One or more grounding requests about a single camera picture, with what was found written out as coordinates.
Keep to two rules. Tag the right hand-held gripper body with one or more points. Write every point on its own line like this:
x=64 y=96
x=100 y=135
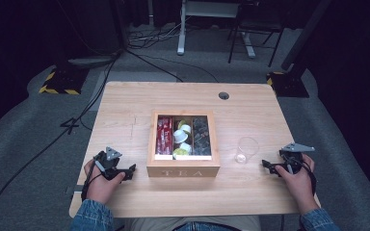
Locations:
x=294 y=157

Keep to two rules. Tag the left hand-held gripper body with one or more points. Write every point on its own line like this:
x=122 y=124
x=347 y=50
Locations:
x=110 y=160

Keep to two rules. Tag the wooden tea box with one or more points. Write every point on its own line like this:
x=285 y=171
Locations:
x=154 y=171

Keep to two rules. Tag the glass-paned wooden box lid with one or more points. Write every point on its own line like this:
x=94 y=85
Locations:
x=152 y=141

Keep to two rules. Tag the person's right hand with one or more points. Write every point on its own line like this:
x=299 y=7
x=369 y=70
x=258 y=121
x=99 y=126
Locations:
x=297 y=189

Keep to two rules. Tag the person's left hand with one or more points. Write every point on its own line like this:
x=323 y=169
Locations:
x=101 y=187

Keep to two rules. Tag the clear glass cup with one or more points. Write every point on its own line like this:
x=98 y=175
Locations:
x=245 y=150

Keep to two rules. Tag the grey tape strip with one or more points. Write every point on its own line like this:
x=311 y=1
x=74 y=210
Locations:
x=76 y=189

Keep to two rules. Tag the row of red tea packets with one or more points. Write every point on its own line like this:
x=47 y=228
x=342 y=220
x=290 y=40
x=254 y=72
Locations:
x=163 y=136

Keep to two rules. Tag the large green-lidded capsule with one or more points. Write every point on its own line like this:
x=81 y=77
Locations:
x=179 y=152

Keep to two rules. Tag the person's beige trousers lap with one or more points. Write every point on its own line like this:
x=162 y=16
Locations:
x=160 y=223

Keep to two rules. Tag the white capsule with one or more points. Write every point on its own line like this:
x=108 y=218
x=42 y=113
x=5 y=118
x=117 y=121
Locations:
x=179 y=136
x=186 y=129
x=186 y=147

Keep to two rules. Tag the small green-lidded capsule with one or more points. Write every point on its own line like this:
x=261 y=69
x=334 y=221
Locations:
x=181 y=123

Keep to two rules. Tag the black stand striped base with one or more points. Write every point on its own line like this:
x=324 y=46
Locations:
x=62 y=82
x=289 y=85

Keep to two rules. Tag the pile of dark tea bags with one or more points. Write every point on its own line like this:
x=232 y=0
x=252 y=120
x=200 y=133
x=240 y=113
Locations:
x=201 y=136

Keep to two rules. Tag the black chair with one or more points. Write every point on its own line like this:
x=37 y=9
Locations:
x=257 y=25

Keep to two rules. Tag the white desk frame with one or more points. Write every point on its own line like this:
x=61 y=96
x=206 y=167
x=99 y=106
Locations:
x=181 y=32

